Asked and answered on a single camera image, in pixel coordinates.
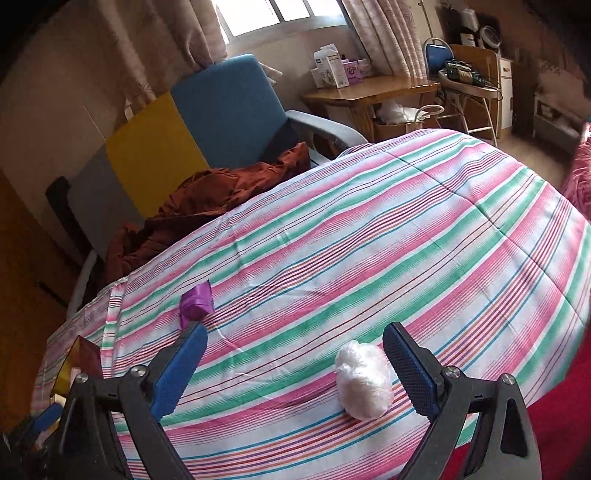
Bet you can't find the white plastic bag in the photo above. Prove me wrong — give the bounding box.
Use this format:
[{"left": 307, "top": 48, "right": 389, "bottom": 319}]
[
  {"left": 335, "top": 340, "right": 396, "bottom": 421},
  {"left": 376, "top": 102, "right": 419, "bottom": 125}
]

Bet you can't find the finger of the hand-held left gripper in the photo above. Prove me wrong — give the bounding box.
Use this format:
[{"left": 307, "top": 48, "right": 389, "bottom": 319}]
[{"left": 28, "top": 405, "right": 63, "bottom": 444}]

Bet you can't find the wooden desk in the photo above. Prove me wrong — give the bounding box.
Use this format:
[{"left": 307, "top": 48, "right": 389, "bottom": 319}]
[{"left": 300, "top": 76, "right": 441, "bottom": 144}]

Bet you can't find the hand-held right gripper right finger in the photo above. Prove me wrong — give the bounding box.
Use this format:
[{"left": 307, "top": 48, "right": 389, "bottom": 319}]
[{"left": 382, "top": 322, "right": 542, "bottom": 480}]

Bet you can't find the wooden wardrobe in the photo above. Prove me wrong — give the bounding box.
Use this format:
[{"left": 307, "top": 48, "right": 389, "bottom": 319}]
[{"left": 0, "top": 171, "right": 88, "bottom": 435}]

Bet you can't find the pink patterned curtain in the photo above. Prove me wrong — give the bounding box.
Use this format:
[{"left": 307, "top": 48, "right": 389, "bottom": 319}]
[
  {"left": 99, "top": 0, "right": 229, "bottom": 121},
  {"left": 342, "top": 0, "right": 428, "bottom": 77}
]

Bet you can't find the pink textured blanket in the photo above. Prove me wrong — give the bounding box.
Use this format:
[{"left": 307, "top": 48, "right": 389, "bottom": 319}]
[{"left": 561, "top": 122, "right": 591, "bottom": 217}]

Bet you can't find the black rolled mat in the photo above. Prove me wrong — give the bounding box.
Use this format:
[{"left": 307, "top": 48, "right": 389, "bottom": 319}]
[{"left": 45, "top": 176, "right": 93, "bottom": 273}]

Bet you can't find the striped pink green blanket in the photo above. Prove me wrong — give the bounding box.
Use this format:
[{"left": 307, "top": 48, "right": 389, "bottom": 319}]
[{"left": 32, "top": 128, "right": 591, "bottom": 480}]

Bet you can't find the purple product box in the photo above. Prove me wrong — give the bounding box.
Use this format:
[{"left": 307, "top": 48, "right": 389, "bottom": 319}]
[{"left": 342, "top": 59, "right": 373, "bottom": 84}]

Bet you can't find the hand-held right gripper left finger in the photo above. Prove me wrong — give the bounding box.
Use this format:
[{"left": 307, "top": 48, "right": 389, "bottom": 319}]
[{"left": 55, "top": 322, "right": 209, "bottom": 480}]

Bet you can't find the blue chair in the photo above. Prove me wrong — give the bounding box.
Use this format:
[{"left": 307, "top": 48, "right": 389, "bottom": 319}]
[{"left": 424, "top": 38, "right": 453, "bottom": 73}]

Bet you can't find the wooden cabinet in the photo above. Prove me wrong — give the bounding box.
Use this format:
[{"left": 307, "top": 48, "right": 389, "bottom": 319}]
[{"left": 450, "top": 44, "right": 502, "bottom": 132}]

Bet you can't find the window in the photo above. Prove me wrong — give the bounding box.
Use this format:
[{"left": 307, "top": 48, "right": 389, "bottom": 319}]
[{"left": 212, "top": 0, "right": 352, "bottom": 40}]

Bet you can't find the white desk fan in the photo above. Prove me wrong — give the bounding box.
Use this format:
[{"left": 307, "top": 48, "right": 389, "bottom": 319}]
[{"left": 478, "top": 25, "right": 502, "bottom": 51}]

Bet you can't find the gold cardboard box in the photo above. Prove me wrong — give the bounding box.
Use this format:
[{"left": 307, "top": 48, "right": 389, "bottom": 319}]
[{"left": 51, "top": 335, "right": 102, "bottom": 398}]

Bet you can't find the grey yellow blue sofa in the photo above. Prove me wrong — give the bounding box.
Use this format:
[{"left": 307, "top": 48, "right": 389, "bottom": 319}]
[{"left": 44, "top": 54, "right": 370, "bottom": 319}]

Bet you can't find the white product box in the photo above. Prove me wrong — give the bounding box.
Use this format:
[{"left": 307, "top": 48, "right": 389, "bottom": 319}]
[{"left": 310, "top": 44, "right": 352, "bottom": 88}]

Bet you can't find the maroon cloth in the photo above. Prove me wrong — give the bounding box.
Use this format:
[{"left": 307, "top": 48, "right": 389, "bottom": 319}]
[{"left": 104, "top": 142, "right": 311, "bottom": 287}]

